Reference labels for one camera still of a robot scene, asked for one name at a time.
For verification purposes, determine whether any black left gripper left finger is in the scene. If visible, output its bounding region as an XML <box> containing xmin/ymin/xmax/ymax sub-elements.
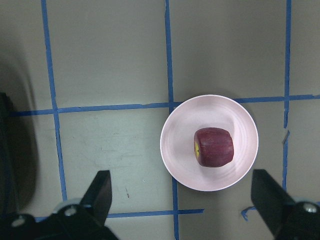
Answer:
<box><xmin>80</xmin><ymin>170</ymin><xmax>112</xmax><ymax>225</ymax></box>

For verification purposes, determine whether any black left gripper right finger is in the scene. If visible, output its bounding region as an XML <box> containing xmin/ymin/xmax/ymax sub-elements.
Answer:
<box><xmin>251</xmin><ymin>169</ymin><xmax>295</xmax><ymax>237</ymax></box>

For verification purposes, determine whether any pink round plate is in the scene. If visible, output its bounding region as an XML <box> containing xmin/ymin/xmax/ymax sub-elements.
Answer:
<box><xmin>160</xmin><ymin>95</ymin><xmax>259</xmax><ymax>192</ymax></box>

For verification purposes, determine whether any red apple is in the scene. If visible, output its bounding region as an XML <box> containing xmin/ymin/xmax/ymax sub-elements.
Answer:
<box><xmin>193</xmin><ymin>127</ymin><xmax>234</xmax><ymax>168</ymax></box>

